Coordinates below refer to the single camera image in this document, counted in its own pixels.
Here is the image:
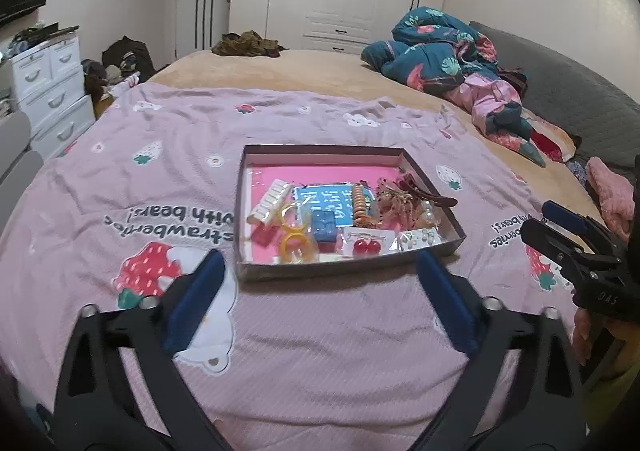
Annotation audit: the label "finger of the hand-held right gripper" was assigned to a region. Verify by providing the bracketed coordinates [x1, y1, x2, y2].
[542, 200, 628, 253]
[521, 218, 587, 278]

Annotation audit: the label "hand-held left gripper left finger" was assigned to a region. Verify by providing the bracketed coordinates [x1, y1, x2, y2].
[52, 248, 226, 451]

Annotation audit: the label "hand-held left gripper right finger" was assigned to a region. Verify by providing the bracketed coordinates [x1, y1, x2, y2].
[417, 249, 587, 451]

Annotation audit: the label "red cherry earrings card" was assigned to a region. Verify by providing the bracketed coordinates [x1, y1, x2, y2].
[342, 226, 398, 260]

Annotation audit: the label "yellow hoop earrings packet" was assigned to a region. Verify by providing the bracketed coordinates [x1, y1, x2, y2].
[274, 201, 321, 266]

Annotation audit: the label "shallow cardboard tray box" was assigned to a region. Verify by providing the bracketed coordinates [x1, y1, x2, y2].
[236, 144, 467, 282]

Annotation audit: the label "orange beaded hair clip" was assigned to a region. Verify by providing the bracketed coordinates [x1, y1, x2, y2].
[350, 184, 373, 229]

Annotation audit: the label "blue transparent plastic box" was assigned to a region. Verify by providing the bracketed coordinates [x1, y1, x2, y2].
[311, 208, 341, 252]

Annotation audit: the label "person's right hand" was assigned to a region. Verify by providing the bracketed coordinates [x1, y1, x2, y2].
[571, 308, 636, 372]

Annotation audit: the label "pink fluffy cloth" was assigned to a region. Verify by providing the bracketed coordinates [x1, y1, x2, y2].
[585, 156, 636, 242]

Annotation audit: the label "pearl earrings card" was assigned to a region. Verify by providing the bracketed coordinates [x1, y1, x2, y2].
[397, 227, 443, 252]

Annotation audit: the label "pink strawberry print blanket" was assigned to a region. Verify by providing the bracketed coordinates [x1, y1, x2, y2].
[0, 81, 621, 451]

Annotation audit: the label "dark red hair clip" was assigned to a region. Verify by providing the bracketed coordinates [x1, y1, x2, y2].
[397, 174, 458, 208]

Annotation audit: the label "pink dotted bow hair clip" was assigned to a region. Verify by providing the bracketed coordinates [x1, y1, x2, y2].
[375, 176, 426, 232]

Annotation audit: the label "white hair claw clip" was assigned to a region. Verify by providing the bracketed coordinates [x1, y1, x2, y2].
[248, 181, 293, 227]

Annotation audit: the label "grey padded headboard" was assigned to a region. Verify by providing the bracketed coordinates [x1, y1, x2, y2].
[470, 21, 640, 172]

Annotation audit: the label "pink pajama garment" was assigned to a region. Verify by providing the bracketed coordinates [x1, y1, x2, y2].
[457, 74, 523, 134]

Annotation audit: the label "pink book with blue label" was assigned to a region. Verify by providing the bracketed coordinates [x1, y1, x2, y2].
[247, 168, 401, 264]

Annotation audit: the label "teal floral quilt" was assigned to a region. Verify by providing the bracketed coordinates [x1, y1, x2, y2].
[361, 6, 548, 169]

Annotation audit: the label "grey cushioned chair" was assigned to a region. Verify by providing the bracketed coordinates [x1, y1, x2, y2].
[0, 111, 44, 214]

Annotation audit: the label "white chest of drawers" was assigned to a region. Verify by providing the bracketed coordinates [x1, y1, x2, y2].
[7, 28, 96, 157]

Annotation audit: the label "dark clothes pile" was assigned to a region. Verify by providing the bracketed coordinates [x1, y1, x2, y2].
[82, 36, 156, 97]

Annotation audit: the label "tan bed sheet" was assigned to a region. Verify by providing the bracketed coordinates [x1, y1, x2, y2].
[97, 48, 606, 222]

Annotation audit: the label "olive crumpled garment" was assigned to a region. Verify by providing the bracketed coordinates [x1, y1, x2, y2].
[210, 31, 288, 58]

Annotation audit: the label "cluttered small items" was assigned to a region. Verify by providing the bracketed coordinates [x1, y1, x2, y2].
[10, 24, 81, 52]

